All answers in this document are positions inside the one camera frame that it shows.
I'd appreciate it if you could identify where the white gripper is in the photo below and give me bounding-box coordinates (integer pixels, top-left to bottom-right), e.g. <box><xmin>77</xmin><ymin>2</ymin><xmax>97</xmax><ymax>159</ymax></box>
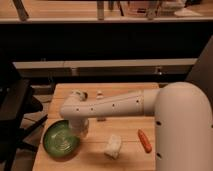
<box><xmin>69</xmin><ymin>119</ymin><xmax>89</xmax><ymax>138</ymax></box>

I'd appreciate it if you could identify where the green ceramic bowl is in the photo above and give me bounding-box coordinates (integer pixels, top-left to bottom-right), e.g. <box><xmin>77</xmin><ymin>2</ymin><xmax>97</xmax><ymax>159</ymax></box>
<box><xmin>43</xmin><ymin>120</ymin><xmax>80</xmax><ymax>158</ymax></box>

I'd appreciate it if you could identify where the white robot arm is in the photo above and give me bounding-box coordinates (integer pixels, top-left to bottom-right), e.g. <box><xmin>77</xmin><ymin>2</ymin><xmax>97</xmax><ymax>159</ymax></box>
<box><xmin>60</xmin><ymin>82</ymin><xmax>213</xmax><ymax>171</ymax></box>

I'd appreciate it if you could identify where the white round object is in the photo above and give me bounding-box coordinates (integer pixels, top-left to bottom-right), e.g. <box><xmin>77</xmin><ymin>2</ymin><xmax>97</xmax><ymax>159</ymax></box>
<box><xmin>71</xmin><ymin>90</ymin><xmax>88</xmax><ymax>101</ymax></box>

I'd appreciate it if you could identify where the white crumpled cloth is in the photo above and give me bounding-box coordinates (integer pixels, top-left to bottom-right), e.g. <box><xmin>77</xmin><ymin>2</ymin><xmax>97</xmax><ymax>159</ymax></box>
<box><xmin>104</xmin><ymin>134</ymin><xmax>122</xmax><ymax>159</ymax></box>

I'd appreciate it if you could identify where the orange carrot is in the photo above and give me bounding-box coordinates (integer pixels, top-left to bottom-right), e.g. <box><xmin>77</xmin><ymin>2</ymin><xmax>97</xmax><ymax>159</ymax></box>
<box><xmin>138</xmin><ymin>129</ymin><xmax>152</xmax><ymax>153</ymax></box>

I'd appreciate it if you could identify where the black office chair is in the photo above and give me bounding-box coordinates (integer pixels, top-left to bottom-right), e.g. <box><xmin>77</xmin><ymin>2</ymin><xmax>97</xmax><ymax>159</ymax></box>
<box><xmin>0</xmin><ymin>63</ymin><xmax>48</xmax><ymax>171</ymax></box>

